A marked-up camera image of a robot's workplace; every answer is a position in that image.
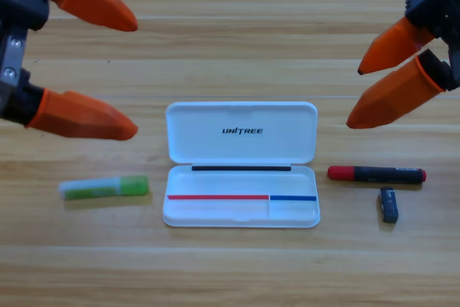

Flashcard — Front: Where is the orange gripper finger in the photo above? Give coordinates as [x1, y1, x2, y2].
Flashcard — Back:
[27, 88, 139, 142]

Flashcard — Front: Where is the red and black marker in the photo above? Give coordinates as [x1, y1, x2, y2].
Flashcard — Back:
[327, 165, 428, 185]

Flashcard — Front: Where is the white Unitree pencil case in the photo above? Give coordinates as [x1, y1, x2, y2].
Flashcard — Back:
[162, 101, 321, 229]

